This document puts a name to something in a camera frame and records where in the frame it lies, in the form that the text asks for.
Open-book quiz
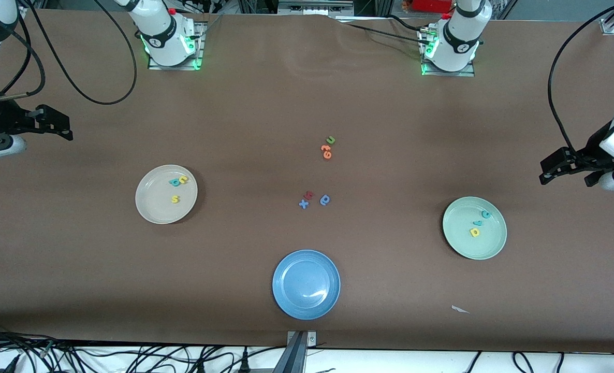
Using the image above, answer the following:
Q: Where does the pale green plate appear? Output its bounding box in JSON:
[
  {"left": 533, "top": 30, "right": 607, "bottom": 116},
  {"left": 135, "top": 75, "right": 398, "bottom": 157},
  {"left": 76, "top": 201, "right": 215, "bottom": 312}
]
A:
[{"left": 442, "top": 196, "right": 508, "bottom": 260}]

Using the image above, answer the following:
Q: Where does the beige brown plate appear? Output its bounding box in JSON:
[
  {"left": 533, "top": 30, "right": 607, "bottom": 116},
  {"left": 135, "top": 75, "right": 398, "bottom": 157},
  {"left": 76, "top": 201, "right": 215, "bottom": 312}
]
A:
[{"left": 135, "top": 165, "right": 198, "bottom": 225}]

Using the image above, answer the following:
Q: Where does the red box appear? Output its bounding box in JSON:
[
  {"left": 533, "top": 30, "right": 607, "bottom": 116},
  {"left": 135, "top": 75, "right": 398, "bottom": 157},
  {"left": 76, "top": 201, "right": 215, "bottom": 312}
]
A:
[{"left": 412, "top": 0, "right": 454, "bottom": 14}]

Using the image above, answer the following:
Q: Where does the blue plate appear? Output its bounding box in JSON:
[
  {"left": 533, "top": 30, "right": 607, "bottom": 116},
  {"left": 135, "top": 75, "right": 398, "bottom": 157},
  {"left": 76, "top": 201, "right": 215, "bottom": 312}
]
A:
[{"left": 272, "top": 250, "right": 341, "bottom": 320}]

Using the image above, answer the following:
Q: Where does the grey metal box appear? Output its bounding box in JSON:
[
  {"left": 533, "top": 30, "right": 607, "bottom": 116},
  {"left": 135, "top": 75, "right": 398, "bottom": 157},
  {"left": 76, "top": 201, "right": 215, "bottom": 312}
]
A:
[{"left": 277, "top": 0, "right": 355, "bottom": 17}]

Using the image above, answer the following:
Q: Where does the aluminium profile bar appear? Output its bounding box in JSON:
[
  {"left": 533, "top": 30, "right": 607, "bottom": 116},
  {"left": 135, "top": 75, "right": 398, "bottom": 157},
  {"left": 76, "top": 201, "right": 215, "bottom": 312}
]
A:
[{"left": 272, "top": 332, "right": 308, "bottom": 373}]

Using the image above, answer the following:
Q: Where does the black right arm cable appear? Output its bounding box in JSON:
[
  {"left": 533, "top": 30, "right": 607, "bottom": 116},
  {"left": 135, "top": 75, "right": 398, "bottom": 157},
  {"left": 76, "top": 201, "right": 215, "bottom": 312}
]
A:
[{"left": 0, "top": 0, "right": 138, "bottom": 106}]

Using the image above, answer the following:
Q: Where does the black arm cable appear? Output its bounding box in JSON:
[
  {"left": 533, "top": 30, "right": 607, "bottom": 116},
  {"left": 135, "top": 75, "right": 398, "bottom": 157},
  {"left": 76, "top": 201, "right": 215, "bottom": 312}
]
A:
[
  {"left": 0, "top": 0, "right": 138, "bottom": 106},
  {"left": 547, "top": 0, "right": 614, "bottom": 153}
]

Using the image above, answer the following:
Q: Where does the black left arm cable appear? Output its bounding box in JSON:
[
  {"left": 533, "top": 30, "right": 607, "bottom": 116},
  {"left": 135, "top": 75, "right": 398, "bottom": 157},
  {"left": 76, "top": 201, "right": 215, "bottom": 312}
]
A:
[{"left": 547, "top": 0, "right": 614, "bottom": 153}]

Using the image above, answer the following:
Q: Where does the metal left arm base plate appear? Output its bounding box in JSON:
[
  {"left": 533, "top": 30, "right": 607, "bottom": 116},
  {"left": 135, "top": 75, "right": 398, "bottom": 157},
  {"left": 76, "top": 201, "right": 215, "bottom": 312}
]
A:
[{"left": 420, "top": 28, "right": 476, "bottom": 77}]

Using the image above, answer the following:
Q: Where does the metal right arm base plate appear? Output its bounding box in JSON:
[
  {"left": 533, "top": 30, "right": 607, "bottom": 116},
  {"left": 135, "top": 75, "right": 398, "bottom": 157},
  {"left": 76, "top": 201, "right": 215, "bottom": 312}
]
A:
[{"left": 148, "top": 22, "right": 204, "bottom": 71}]

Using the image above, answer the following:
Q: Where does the black cable on table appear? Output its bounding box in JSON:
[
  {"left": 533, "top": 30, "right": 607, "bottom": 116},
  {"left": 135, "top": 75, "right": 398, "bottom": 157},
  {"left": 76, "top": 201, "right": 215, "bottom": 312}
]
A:
[
  {"left": 338, "top": 20, "right": 428, "bottom": 44},
  {"left": 384, "top": 13, "right": 430, "bottom": 32}
]

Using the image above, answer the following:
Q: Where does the small metal bracket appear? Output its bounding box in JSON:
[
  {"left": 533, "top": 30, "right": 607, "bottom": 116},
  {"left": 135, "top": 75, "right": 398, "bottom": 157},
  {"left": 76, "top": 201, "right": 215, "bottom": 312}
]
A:
[{"left": 286, "top": 331, "right": 317, "bottom": 347}]

